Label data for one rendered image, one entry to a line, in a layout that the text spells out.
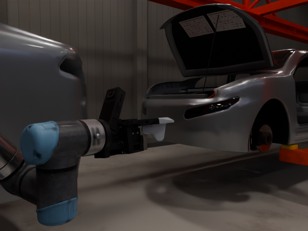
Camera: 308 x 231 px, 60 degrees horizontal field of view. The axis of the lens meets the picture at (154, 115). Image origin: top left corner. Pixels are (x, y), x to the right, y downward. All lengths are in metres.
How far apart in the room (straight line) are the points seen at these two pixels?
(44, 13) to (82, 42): 0.94
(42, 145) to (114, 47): 6.29
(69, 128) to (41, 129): 0.05
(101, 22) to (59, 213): 6.29
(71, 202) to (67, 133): 0.13
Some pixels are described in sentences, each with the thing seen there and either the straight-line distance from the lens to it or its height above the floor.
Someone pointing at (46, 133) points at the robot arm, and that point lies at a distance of 0.50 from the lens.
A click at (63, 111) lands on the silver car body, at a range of 1.67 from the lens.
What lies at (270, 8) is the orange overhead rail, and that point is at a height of 3.29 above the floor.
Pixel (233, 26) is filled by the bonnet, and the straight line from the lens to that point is 3.56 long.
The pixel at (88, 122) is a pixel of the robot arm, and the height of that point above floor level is 1.25.
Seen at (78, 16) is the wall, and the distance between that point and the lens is 6.51.
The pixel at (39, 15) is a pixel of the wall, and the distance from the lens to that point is 6.23.
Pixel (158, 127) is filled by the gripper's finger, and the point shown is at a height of 1.23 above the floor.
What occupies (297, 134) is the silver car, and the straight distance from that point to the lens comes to 3.80.
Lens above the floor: 1.30
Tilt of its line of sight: 3 degrees down
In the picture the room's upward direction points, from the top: straight up
